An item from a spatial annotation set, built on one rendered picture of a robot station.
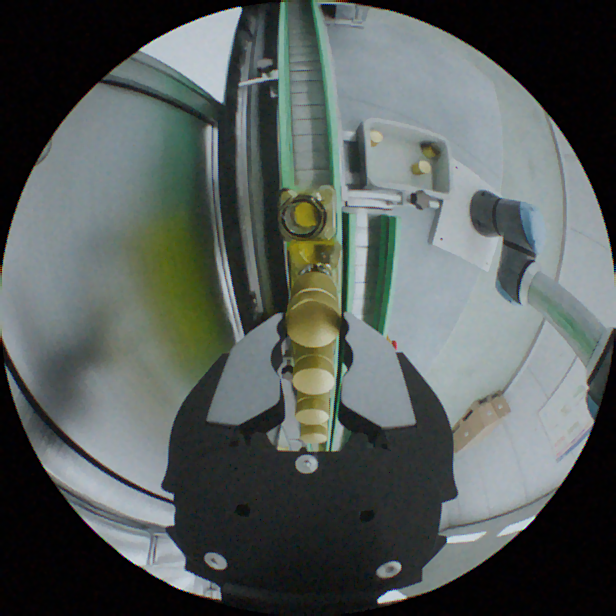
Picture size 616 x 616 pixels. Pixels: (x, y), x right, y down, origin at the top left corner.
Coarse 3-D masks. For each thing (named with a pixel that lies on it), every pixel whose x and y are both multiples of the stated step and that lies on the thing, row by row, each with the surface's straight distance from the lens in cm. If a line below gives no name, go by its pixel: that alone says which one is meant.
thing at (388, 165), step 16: (368, 128) 48; (384, 128) 52; (400, 128) 52; (416, 128) 53; (368, 144) 46; (384, 144) 55; (400, 144) 57; (416, 144) 59; (448, 144) 57; (368, 160) 45; (384, 160) 54; (400, 160) 55; (416, 160) 58; (432, 160) 60; (448, 160) 55; (368, 176) 44; (384, 176) 53; (400, 176) 54; (416, 176) 57; (432, 176) 59; (448, 176) 54; (432, 192) 50; (448, 192) 53
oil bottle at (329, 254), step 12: (336, 240) 22; (288, 252) 19; (300, 252) 18; (312, 252) 18; (324, 252) 18; (336, 252) 19; (288, 264) 19; (300, 264) 18; (324, 264) 18; (336, 264) 18; (288, 276) 20; (336, 276) 19
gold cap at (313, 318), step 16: (304, 288) 12; (320, 288) 12; (336, 288) 15; (288, 304) 13; (304, 304) 11; (320, 304) 11; (336, 304) 12; (288, 320) 12; (304, 320) 11; (320, 320) 11; (336, 320) 11; (304, 336) 12; (320, 336) 12; (336, 336) 12
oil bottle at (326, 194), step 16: (288, 192) 18; (304, 192) 17; (320, 192) 17; (336, 192) 20; (304, 208) 20; (336, 208) 19; (304, 224) 20; (336, 224) 18; (288, 240) 19; (320, 240) 18
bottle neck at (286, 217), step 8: (288, 200) 12; (296, 200) 12; (304, 200) 12; (312, 200) 12; (280, 208) 12; (288, 208) 12; (296, 208) 17; (320, 208) 12; (280, 216) 12; (288, 216) 13; (320, 216) 12; (280, 224) 12; (288, 224) 13; (296, 224) 15; (312, 224) 16; (320, 224) 12; (288, 232) 12; (296, 232) 12; (304, 232) 12; (312, 232) 12; (320, 232) 12; (304, 240) 12
